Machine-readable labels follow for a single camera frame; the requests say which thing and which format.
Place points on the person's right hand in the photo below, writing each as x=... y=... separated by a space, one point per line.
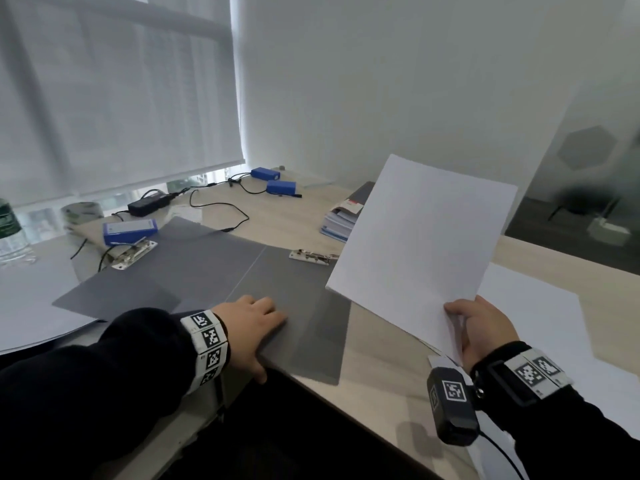
x=487 y=329

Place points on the person's left hand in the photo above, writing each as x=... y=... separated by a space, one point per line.
x=245 y=329

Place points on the pile of white paper sheets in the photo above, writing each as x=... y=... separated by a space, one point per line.
x=540 y=314

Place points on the grey clip folder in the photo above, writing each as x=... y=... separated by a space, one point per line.
x=200 y=274
x=362 y=192

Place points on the person's left forearm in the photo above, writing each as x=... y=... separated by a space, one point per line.
x=90 y=394

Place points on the person's right forearm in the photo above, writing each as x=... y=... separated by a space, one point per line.
x=575 y=439

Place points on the white wristband with black markers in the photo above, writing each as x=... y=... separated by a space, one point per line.
x=207 y=344
x=525 y=374

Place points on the white card with red print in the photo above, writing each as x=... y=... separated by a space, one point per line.
x=186 y=213

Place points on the blue battery pack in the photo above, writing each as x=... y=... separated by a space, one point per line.
x=281 y=187
x=265 y=173

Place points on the blue box with white label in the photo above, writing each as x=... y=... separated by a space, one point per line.
x=130 y=232

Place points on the white box behind glass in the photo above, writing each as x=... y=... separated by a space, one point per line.
x=609 y=232

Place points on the black power adapter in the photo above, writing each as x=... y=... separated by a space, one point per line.
x=147 y=205

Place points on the dark chair behind glass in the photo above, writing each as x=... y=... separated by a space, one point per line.
x=582 y=199

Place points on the frosted glass door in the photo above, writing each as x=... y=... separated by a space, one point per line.
x=600 y=194

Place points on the silver round tin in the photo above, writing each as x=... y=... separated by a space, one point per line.
x=82 y=214

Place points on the gray hexagon sticker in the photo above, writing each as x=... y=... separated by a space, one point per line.
x=587 y=148

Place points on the clear plastic water bottle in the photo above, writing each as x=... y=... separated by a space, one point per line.
x=12 y=239

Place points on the white roller blind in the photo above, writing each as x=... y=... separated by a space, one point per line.
x=110 y=94

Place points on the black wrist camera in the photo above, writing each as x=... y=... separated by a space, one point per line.
x=452 y=404

